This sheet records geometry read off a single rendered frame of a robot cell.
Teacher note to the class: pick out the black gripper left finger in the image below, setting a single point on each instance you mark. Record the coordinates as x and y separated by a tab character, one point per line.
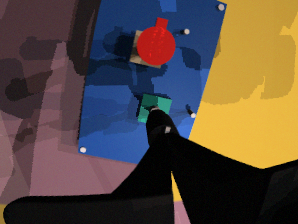
145	197

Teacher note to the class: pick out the blue circuit board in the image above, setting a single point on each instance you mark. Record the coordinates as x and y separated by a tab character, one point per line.
146	73

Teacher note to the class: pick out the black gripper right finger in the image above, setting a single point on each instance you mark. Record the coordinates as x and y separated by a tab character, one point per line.
218	190

